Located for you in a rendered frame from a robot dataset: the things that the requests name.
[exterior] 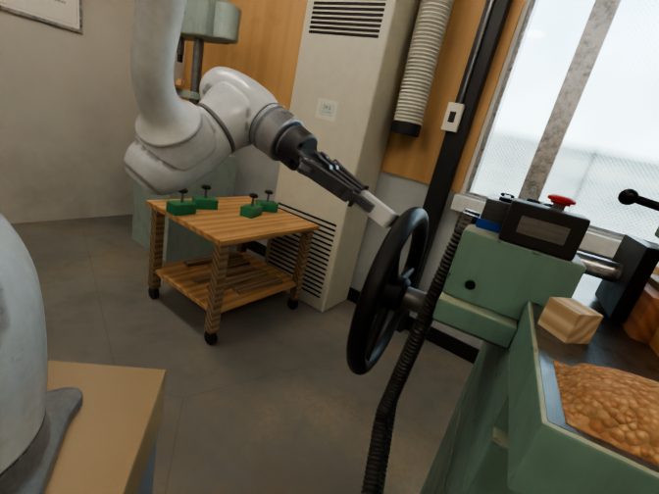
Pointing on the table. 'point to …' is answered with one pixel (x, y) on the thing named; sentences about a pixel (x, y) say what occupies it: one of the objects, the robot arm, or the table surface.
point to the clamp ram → (622, 274)
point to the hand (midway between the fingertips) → (375, 209)
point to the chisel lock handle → (636, 199)
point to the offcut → (570, 320)
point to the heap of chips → (612, 407)
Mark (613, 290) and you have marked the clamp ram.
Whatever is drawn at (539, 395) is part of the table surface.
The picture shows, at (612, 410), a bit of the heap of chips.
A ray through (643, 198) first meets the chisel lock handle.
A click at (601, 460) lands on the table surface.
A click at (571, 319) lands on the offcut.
